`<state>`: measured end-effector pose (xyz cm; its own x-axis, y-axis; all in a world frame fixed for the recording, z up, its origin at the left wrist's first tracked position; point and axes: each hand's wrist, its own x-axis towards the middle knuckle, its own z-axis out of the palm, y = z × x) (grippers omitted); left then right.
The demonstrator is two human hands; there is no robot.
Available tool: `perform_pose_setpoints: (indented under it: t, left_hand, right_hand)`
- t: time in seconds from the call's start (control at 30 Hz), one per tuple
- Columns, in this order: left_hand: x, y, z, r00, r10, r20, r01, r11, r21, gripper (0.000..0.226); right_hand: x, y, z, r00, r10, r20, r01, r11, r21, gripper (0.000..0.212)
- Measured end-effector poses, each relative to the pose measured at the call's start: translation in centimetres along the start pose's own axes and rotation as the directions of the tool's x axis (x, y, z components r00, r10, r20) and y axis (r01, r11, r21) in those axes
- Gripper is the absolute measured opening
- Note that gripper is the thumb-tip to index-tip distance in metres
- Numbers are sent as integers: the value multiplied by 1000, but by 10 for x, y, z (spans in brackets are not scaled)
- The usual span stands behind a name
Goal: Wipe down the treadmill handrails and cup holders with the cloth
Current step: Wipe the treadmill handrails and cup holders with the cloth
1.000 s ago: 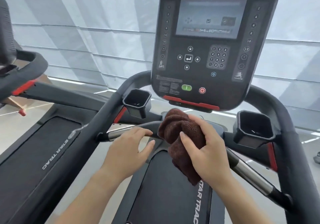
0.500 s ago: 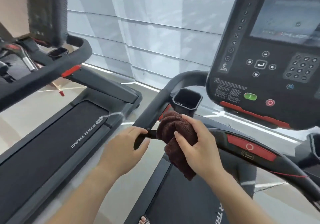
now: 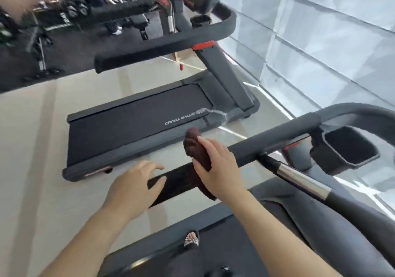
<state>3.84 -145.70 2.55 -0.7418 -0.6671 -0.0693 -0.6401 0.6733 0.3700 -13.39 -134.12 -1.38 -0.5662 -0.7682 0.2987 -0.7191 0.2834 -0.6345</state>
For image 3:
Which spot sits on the person's left thumb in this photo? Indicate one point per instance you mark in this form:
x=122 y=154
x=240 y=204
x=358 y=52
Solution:
x=158 y=188

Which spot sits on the dark red cloth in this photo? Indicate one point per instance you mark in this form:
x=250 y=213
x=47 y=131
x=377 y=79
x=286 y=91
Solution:
x=196 y=148

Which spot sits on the black weight bench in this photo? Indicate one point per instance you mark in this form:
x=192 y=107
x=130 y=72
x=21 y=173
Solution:
x=139 y=23

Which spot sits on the person's left forearm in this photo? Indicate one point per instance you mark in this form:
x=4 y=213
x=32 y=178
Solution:
x=89 y=242

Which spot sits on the person's right hand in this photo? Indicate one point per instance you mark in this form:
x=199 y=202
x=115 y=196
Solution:
x=222 y=175

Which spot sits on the person's left hand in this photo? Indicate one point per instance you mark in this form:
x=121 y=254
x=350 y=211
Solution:
x=129 y=190

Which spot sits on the person's right fingers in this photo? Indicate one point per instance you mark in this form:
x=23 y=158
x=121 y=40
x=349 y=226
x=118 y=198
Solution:
x=213 y=153

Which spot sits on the person's right forearm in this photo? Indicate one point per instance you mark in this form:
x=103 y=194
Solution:
x=274 y=239

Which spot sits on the beaded sandal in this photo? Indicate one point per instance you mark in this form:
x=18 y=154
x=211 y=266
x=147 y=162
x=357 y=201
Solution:
x=191 y=239

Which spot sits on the grey treadmill with black belt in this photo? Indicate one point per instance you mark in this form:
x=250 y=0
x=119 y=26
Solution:
x=139 y=122

